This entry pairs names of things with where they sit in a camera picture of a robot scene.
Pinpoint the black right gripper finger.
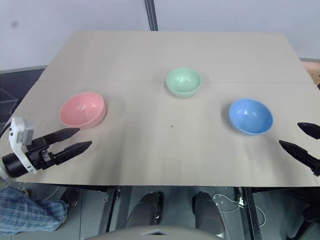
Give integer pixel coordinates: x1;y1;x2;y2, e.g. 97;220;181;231
278;139;320;177
297;121;320;141

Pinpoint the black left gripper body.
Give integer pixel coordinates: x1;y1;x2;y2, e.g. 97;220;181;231
24;138;58;171

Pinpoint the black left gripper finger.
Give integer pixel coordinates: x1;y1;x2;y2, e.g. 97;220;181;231
37;128;81;147
54;140;93;166

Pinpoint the pink bowl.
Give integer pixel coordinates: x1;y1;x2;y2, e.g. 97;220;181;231
59;91;108;130

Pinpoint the black shoe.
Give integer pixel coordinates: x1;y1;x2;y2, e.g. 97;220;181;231
59;187;81;209

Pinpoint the blue plaid trouser leg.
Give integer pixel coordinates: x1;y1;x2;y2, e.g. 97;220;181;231
0;186;69;236

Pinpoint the brown wooden board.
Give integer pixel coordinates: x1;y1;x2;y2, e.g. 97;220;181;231
299;58;320;89

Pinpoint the blue bowl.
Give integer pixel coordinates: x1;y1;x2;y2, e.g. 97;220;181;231
228;98;274;137

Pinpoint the dark rounded robot leg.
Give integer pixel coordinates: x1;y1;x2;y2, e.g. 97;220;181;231
191;190;226;234
124;190;165;229

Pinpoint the grey robot torso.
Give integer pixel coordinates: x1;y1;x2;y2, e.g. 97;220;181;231
84;224;226;240

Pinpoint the green bowl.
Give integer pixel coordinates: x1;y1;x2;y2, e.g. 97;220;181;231
164;67;203;99

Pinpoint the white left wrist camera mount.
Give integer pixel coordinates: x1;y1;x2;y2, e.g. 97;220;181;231
8;116;38;175

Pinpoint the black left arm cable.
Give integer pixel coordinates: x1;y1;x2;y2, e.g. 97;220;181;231
0;121;13;138

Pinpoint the black table frame leg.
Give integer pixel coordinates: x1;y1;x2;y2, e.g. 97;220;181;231
96;186;121;234
238;186;264;240

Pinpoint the thin white floor cable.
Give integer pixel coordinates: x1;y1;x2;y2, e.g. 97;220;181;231
211;192;266;226

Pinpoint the dark vertical wall post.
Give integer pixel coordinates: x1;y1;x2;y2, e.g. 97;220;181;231
144;0;159;32

